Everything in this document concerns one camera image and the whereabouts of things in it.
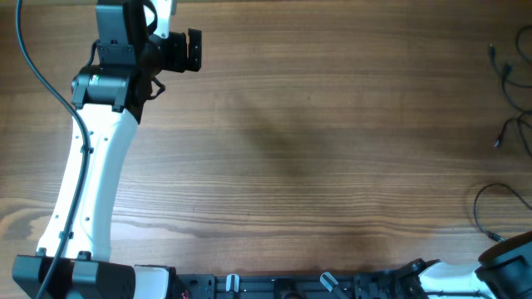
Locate left camera black cable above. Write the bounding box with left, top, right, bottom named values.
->
left=14, top=0, right=94, bottom=299

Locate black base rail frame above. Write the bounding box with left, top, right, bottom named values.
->
left=167, top=265, right=488, bottom=299

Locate black USB cable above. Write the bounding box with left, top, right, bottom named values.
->
left=492, top=114, right=532, bottom=160
left=487, top=24, right=532, bottom=115
left=472, top=182, right=532, bottom=243

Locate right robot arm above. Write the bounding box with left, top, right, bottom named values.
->
left=392, top=232, right=531, bottom=299

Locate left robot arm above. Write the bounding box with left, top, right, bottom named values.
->
left=12, top=0, right=202, bottom=298

